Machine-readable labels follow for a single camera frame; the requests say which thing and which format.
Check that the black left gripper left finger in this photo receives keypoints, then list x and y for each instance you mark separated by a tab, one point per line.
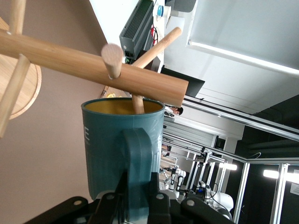
109	207

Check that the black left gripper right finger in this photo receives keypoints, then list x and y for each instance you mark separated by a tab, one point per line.
163	207

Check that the teal cup yellow inside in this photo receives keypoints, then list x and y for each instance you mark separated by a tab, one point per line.
102	149

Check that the white black background robot arm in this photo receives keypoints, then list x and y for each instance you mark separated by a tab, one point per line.
180	179

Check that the wooden mug rack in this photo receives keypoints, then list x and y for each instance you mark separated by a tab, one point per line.
70	63

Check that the white blue paper cup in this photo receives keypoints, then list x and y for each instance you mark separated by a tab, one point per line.
163	10

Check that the brown table cover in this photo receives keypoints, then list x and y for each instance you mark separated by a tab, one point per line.
46	163

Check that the person with black hair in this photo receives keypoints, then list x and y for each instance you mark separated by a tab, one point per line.
178	110

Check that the lemon slice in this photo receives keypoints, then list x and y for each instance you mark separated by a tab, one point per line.
110	95

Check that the black flat screen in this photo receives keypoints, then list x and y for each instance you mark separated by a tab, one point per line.
191	86

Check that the black power supply box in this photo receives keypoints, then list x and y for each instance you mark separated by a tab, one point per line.
135	30

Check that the aluminium frame structure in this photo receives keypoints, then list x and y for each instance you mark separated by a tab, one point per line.
281	198

